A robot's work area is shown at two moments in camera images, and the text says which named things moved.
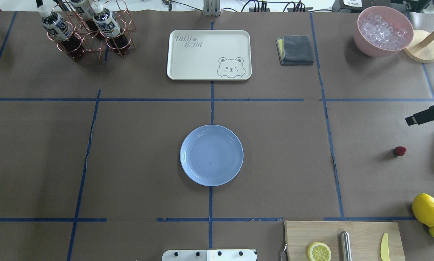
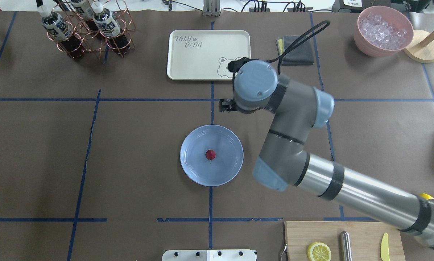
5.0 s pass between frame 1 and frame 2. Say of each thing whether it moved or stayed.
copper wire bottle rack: stayed
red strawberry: moved
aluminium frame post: stayed
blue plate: stayed
